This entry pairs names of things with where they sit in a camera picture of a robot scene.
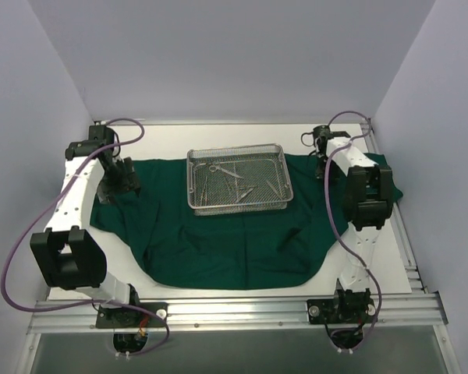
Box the silver forceps centre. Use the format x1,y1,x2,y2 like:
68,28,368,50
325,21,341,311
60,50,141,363
224,177,257,203

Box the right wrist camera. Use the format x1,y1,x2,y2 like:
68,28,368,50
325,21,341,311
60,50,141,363
300,125,332,147

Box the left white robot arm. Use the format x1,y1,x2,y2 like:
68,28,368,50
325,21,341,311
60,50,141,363
30,125,142,326

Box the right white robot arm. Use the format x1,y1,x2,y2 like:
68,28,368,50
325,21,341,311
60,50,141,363
314,136,394,292

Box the silver forceps left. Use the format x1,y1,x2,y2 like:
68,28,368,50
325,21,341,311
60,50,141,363
200,175,208,206

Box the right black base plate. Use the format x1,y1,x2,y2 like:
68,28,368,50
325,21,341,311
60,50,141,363
307,297,376,325

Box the green surgical cloth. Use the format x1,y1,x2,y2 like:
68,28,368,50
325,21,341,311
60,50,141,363
89,153,405,291

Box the purple cable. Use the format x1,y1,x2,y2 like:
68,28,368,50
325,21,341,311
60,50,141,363
325,111,380,348
2,118,172,356

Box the silver surgical scissors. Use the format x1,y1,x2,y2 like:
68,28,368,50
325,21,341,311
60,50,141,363
208,164,243,179

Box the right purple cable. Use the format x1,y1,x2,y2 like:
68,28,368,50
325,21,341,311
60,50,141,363
325,111,380,348

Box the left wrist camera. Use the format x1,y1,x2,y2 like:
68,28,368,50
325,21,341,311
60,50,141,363
88,125,115,145

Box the aluminium front rail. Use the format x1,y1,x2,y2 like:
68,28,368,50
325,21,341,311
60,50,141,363
27,293,448,333

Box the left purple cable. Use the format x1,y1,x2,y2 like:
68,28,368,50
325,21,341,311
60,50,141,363
2,118,172,356

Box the aluminium rail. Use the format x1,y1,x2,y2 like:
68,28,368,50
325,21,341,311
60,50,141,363
27,293,448,333
360,122,429,294

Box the silver instrument right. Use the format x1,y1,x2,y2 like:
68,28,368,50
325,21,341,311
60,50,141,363
265,180,281,199

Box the aluminium right side rail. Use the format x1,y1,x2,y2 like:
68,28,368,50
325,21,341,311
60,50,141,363
360,122,429,294

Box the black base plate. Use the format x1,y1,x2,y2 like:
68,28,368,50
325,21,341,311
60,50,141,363
307,297,376,325
95,302,168,329

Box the metal mesh instrument tray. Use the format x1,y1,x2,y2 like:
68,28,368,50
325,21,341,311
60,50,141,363
186,143,294,216

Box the silver forceps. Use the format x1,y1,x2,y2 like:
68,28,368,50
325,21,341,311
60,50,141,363
224,177,257,203
200,175,208,206

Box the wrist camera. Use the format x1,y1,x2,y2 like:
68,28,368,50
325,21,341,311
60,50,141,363
300,125,332,147
88,125,115,145

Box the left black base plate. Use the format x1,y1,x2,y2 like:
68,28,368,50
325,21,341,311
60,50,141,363
95,302,168,329

